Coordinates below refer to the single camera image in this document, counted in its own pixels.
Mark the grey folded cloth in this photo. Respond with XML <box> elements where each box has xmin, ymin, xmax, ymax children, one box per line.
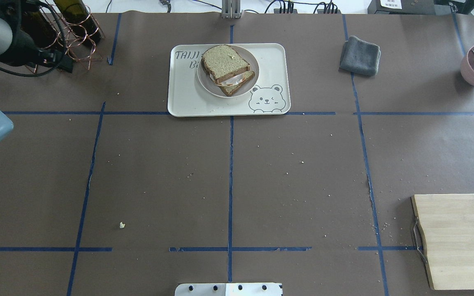
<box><xmin>339</xmin><ymin>35</ymin><xmax>381</xmax><ymax>76</ymax></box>

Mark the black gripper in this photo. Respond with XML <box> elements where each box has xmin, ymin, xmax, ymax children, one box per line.
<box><xmin>11</xmin><ymin>29</ymin><xmax>44</xmax><ymax>66</ymax></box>

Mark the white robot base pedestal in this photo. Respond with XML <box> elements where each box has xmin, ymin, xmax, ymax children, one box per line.
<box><xmin>174</xmin><ymin>282</ymin><xmax>283</xmax><ymax>296</ymax></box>

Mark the bread slice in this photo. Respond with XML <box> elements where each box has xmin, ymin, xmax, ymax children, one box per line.
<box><xmin>201</xmin><ymin>44</ymin><xmax>251</xmax><ymax>84</ymax></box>
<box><xmin>219</xmin><ymin>71</ymin><xmax>256</xmax><ymax>96</ymax></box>

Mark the wooden cutting board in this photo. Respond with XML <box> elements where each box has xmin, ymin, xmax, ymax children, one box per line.
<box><xmin>411</xmin><ymin>194</ymin><xmax>474</xmax><ymax>290</ymax></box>

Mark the dark green wine bottle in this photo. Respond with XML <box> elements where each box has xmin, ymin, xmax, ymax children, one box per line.
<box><xmin>21</xmin><ymin>11</ymin><xmax>63</xmax><ymax>52</ymax></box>

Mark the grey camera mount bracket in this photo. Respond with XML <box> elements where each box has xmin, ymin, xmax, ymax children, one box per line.
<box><xmin>221</xmin><ymin>0</ymin><xmax>242</xmax><ymax>19</ymax></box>

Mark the copper wire bottle rack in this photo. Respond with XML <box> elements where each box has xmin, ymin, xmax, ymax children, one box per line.
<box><xmin>36</xmin><ymin>0</ymin><xmax>103</xmax><ymax>69</ymax></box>

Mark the cream bear serving tray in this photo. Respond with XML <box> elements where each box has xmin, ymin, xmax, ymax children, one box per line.
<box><xmin>167</xmin><ymin>43</ymin><xmax>291</xmax><ymax>117</ymax></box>

